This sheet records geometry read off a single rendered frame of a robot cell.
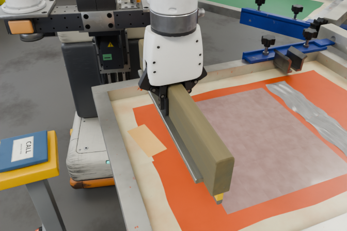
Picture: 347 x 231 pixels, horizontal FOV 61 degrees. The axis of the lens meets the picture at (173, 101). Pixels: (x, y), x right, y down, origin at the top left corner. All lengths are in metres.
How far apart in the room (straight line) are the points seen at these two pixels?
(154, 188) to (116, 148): 0.12
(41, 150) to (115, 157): 0.18
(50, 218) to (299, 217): 0.61
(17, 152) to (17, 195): 1.28
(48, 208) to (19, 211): 1.07
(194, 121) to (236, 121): 0.32
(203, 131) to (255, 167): 0.25
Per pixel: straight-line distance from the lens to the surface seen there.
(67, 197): 1.88
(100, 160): 1.65
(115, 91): 0.82
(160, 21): 0.46
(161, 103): 0.56
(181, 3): 0.45
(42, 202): 0.84
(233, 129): 0.74
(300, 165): 0.70
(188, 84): 0.55
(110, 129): 0.69
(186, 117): 0.47
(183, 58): 0.50
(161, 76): 0.51
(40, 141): 0.74
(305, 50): 1.09
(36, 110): 2.60
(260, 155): 0.69
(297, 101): 0.88
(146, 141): 0.70
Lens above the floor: 1.43
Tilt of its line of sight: 36 degrees down
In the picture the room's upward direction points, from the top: straight up
